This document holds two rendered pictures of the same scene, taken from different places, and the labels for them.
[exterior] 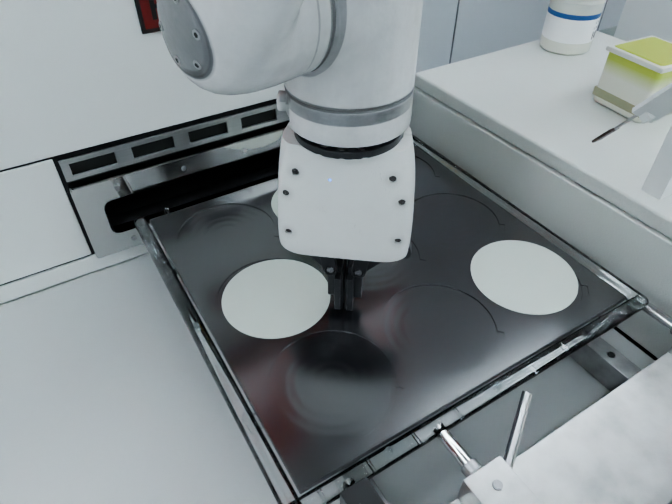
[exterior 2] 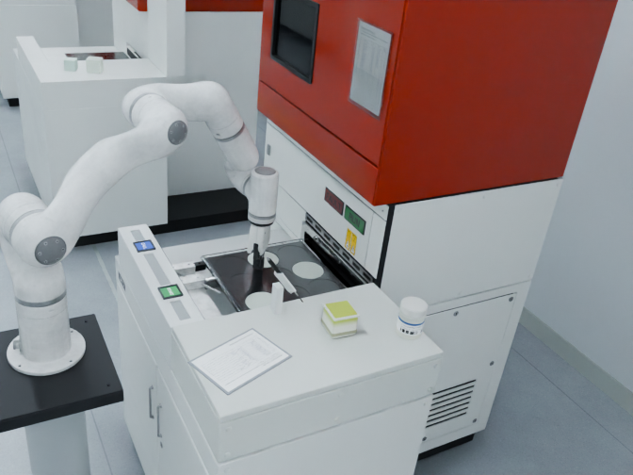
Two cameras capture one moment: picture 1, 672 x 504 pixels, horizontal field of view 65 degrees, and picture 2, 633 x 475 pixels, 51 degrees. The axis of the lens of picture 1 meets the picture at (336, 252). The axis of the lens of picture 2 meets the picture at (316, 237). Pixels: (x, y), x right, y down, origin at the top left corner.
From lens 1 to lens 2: 2.02 m
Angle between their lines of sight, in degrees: 71
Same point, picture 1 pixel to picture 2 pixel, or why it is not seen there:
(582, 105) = not seen: hidden behind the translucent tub
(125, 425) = not seen: hidden behind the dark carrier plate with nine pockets
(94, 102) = (314, 206)
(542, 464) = (203, 294)
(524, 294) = (253, 299)
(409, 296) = (258, 280)
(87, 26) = (318, 189)
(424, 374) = (230, 277)
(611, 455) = (202, 305)
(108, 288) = not seen: hidden behind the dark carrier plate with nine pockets
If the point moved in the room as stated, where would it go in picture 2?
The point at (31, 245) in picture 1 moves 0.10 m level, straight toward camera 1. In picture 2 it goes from (297, 227) to (273, 232)
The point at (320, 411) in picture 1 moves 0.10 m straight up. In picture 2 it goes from (224, 262) to (225, 235)
